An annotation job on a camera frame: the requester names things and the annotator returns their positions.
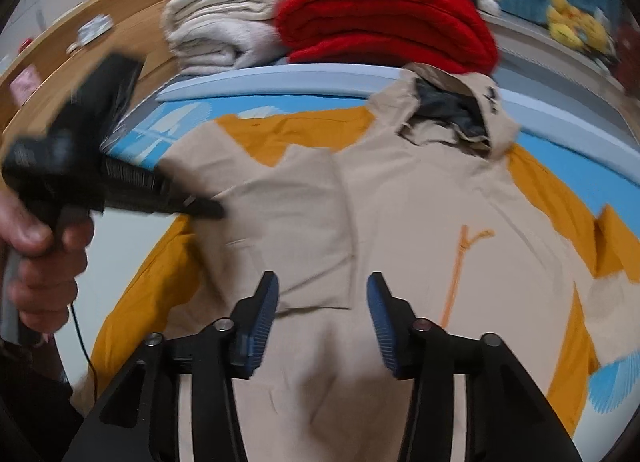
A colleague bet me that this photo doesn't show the pink item on headboard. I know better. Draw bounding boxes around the pink item on headboard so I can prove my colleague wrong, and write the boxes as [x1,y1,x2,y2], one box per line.
[10,64,42,107]

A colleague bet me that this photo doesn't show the red folded blanket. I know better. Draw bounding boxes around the red folded blanket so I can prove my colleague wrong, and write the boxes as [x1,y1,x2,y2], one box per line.
[274,0,499,75]

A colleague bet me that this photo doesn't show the wooden headboard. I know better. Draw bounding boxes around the wooden headboard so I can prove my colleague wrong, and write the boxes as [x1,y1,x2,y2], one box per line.
[1,0,178,150]

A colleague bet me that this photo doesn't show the cream folded quilt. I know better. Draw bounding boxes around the cream folded quilt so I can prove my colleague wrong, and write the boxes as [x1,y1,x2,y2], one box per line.
[160,0,286,76]

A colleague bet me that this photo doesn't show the yellow plush toys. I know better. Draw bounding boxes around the yellow plush toys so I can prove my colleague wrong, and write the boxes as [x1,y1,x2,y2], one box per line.
[546,0,610,54]

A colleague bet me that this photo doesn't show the dark red plush bag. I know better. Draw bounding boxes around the dark red plush bag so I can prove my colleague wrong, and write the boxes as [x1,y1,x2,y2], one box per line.
[614,23,640,96]

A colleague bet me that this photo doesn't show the beige and orange hooded jacket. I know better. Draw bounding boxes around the beige and orange hooded jacket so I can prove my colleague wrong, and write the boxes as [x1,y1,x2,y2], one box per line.
[75,64,639,461]

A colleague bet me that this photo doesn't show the black cable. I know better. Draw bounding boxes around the black cable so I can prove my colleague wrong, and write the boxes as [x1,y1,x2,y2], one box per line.
[68,301,100,406]

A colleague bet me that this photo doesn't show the blue patterned bed sheet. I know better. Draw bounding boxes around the blue patterned bed sheet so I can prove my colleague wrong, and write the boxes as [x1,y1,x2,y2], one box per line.
[52,91,640,452]

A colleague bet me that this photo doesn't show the crumpled tissue on headboard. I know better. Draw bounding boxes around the crumpled tissue on headboard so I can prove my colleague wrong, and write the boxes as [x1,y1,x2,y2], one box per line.
[66,14,114,55]

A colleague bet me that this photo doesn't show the person's left hand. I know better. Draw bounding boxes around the person's left hand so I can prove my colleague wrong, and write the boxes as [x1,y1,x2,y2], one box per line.
[1,189,94,334]

